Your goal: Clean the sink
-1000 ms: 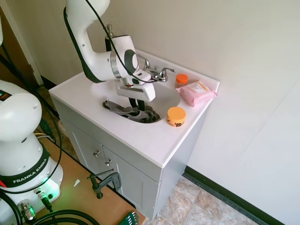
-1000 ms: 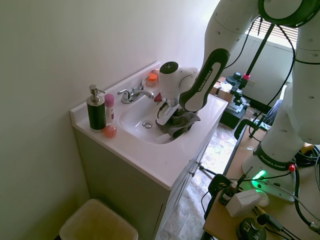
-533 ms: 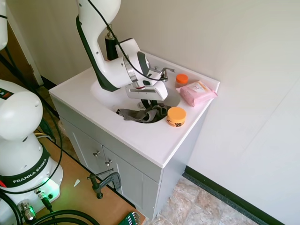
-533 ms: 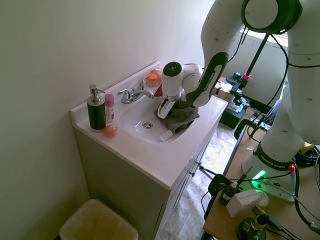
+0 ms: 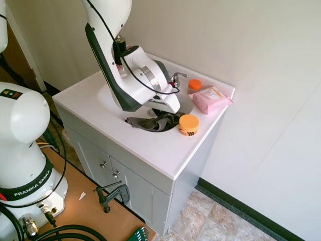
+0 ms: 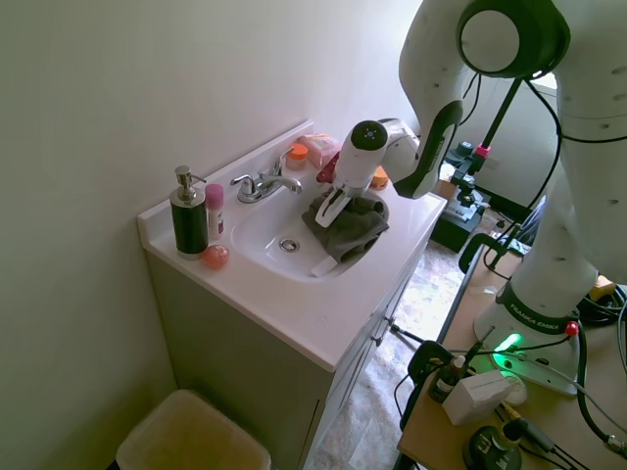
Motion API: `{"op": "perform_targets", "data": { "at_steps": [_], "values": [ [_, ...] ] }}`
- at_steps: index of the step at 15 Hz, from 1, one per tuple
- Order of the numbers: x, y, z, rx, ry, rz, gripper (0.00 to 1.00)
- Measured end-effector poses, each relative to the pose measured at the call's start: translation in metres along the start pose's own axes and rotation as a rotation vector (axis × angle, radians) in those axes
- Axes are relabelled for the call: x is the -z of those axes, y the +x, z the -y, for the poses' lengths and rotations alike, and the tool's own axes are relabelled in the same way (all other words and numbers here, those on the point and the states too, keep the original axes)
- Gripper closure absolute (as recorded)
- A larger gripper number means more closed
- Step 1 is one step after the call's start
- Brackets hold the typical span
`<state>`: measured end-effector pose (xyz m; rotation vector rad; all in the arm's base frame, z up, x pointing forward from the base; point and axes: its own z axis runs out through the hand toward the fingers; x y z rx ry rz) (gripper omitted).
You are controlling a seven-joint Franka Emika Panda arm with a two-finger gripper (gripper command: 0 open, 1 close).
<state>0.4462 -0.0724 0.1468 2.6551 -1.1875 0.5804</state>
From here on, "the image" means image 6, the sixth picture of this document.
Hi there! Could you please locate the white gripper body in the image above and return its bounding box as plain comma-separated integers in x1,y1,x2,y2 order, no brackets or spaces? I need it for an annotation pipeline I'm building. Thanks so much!
313,184,366,228

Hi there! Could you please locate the grey towel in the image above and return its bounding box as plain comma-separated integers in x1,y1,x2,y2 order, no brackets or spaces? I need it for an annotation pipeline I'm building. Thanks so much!
301,193,392,279

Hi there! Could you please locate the white sink vanity top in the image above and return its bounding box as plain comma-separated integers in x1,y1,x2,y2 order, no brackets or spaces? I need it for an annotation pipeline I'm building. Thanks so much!
135,119,450,373

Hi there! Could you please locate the small jar orange lid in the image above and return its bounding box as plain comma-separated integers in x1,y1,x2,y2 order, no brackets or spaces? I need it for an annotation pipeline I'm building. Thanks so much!
285,144,310,172

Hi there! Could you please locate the pink wipes pack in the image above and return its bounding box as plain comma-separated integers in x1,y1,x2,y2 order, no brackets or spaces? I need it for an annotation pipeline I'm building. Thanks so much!
296,132,342,167

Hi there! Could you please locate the chrome faucet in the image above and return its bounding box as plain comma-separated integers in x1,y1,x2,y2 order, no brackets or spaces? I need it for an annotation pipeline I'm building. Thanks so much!
228,146,305,205

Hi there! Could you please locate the pink deodorant stick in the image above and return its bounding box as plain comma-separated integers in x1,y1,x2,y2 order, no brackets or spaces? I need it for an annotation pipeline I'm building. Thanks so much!
204,183,226,243

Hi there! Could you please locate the black case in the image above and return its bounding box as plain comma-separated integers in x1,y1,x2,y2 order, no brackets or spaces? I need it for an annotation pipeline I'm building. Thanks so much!
430,193,489,254

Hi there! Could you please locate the pink round soap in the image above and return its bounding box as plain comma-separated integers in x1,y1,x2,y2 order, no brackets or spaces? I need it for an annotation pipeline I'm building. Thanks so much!
202,244,230,269

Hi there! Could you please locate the black C-clamp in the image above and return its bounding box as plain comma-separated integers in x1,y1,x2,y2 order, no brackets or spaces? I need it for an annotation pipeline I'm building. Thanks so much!
458,232,510,275

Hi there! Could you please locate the black soap dispenser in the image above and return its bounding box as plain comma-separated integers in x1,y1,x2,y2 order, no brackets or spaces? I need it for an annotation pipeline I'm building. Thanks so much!
169,164,210,261

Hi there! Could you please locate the black table clamp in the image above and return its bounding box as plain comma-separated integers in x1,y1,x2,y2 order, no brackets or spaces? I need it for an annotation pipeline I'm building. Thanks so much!
409,340,457,393

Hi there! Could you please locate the dark dropper bottle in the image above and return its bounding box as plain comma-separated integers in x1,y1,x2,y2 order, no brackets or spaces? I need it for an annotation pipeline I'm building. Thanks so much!
429,354,467,403

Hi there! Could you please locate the white cardboard box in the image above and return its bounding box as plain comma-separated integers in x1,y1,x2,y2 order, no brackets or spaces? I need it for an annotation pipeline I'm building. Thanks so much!
442,369,513,426

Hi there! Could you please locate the white round dish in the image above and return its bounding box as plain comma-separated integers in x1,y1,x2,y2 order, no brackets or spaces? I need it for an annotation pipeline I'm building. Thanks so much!
504,374,529,405

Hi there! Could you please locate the beige trash bin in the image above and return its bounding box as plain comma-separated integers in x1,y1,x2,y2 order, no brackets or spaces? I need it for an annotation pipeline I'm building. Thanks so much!
116,389,272,470

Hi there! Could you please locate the black round base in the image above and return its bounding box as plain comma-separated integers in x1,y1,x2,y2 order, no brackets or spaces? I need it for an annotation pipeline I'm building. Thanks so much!
462,424,523,470

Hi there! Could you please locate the red wrist camera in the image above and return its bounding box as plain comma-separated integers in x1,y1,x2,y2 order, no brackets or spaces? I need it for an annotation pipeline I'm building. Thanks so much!
315,152,342,186

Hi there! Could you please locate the black camera stand pole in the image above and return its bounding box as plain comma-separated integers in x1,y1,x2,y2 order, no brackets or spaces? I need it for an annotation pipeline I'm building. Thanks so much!
453,77,523,197

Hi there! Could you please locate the black cable bundle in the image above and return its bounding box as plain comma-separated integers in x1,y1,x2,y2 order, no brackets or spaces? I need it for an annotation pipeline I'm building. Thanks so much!
577,281,627,325

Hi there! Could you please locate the thick black cable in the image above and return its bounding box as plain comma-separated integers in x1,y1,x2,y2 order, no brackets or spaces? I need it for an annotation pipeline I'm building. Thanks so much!
576,335,627,447

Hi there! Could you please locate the grey braided cable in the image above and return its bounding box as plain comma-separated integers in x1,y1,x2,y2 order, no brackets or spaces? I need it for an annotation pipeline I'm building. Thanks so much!
518,361,627,454

